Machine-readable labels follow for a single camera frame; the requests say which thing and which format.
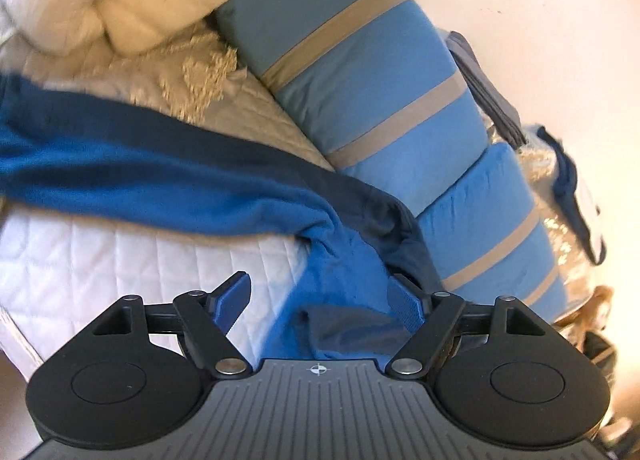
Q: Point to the navy cloth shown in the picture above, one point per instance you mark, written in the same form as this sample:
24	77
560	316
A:
575	190

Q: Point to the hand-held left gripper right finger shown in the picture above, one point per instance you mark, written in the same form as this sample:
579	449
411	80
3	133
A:
405	302

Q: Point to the beige quilted blanket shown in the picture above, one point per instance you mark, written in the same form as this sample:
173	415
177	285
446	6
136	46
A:
150	15

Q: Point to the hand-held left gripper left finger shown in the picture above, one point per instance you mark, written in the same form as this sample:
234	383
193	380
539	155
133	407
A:
232	300

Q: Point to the brown teddy bear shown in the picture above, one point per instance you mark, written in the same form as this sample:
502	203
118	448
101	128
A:
592	307

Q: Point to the blue pillow with grey stripes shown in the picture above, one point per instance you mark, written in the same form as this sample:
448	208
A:
365	70
490	190

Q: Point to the blue fleece jacket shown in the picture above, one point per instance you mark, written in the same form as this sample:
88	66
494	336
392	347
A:
150	175

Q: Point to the grey cloth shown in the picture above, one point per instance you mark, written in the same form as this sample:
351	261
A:
487	85

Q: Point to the white quilted bed cover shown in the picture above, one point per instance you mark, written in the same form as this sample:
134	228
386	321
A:
100	265

